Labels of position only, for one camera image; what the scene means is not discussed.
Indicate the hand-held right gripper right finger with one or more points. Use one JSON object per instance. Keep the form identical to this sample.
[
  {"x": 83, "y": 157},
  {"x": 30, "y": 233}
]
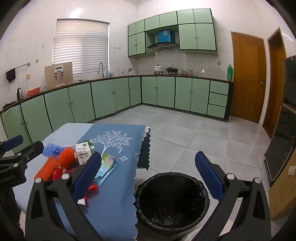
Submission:
[{"x": 209, "y": 176}]

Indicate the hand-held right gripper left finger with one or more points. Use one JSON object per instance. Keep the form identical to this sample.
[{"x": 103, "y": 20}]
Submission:
[{"x": 86, "y": 175}]

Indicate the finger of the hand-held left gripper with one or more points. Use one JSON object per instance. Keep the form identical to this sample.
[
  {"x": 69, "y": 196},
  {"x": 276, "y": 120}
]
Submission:
[
  {"x": 13, "y": 141},
  {"x": 32, "y": 149}
]

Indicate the red white wrapper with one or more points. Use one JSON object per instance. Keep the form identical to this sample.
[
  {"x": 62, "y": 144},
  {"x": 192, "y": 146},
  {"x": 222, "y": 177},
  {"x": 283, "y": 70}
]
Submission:
[{"x": 92, "y": 188}]

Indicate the blue plastic bag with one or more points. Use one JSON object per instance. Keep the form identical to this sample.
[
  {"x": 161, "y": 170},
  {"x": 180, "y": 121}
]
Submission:
[{"x": 52, "y": 149}]

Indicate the light blue snack packet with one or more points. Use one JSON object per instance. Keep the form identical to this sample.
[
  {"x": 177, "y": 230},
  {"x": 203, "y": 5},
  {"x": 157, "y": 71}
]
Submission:
[{"x": 107, "y": 164}]

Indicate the black bagged waste bin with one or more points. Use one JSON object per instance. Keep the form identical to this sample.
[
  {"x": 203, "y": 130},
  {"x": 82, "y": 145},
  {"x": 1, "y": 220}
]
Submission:
[{"x": 172, "y": 199}]

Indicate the blue tree print tablecloth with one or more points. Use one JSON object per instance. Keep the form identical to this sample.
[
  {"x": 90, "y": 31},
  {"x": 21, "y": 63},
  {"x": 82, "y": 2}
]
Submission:
[{"x": 120, "y": 148}]

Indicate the metal kettle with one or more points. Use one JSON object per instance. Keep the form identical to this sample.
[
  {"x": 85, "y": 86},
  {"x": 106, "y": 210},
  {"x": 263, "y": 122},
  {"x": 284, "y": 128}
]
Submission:
[{"x": 20, "y": 93}]

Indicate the orange basket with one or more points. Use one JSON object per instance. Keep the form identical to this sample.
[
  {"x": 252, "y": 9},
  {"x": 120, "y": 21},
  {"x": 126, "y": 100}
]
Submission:
[{"x": 33, "y": 92}]

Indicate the dark towel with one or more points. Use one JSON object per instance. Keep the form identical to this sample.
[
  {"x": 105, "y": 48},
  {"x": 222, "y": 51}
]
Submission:
[{"x": 10, "y": 75}]

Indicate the cardboard box on counter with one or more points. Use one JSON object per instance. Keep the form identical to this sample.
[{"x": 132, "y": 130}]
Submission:
[{"x": 49, "y": 78}]

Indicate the brown cardboard box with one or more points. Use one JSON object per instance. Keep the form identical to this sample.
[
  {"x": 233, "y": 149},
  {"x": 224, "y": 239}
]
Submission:
[{"x": 283, "y": 192}]

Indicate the metal towel bar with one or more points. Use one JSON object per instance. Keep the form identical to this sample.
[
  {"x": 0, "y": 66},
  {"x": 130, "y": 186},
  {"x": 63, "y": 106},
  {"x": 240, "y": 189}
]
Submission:
[{"x": 19, "y": 66}]

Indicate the green base cabinets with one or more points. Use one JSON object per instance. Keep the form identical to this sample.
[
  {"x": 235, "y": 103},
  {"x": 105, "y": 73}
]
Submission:
[{"x": 104, "y": 97}]

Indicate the black glass cabinet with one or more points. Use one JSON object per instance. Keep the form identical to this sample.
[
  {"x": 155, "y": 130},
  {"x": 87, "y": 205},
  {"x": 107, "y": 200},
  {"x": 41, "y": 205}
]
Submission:
[{"x": 281, "y": 139}]

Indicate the wooden door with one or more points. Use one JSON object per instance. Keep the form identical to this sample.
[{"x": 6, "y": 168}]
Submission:
[
  {"x": 276, "y": 81},
  {"x": 247, "y": 78}
]

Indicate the green bottle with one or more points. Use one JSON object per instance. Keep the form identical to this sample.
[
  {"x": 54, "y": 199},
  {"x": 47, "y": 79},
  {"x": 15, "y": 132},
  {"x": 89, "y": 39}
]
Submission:
[{"x": 229, "y": 73}]

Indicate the metal faucet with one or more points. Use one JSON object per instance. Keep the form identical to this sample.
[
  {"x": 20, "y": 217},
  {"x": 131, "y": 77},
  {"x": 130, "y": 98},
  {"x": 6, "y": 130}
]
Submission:
[{"x": 100, "y": 68}]

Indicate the glass jar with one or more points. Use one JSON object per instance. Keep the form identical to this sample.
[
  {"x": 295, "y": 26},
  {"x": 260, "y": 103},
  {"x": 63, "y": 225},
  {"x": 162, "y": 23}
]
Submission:
[{"x": 181, "y": 71}]

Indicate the utensil holder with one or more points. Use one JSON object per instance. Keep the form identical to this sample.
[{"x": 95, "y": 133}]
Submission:
[{"x": 120, "y": 72}]

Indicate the black wok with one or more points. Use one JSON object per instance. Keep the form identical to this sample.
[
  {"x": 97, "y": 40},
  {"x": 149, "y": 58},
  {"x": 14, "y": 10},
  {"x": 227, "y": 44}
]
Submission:
[{"x": 171, "y": 69}]

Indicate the white window blind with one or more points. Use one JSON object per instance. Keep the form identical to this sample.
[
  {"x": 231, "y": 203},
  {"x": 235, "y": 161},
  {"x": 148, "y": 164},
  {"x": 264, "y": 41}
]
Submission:
[{"x": 81, "y": 46}]

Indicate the white cooking pot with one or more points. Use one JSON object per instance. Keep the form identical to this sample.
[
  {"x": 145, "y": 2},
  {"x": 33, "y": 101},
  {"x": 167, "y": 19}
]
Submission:
[{"x": 158, "y": 69}]

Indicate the black range hood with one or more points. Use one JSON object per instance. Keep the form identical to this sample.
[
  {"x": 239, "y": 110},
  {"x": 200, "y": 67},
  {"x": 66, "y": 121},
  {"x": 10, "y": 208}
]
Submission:
[{"x": 163, "y": 45}]

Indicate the blue box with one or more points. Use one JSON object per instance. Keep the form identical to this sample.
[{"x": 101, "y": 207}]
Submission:
[{"x": 166, "y": 36}]

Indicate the green wall cabinets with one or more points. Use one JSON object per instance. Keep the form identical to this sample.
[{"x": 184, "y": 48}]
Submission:
[{"x": 187, "y": 34}]

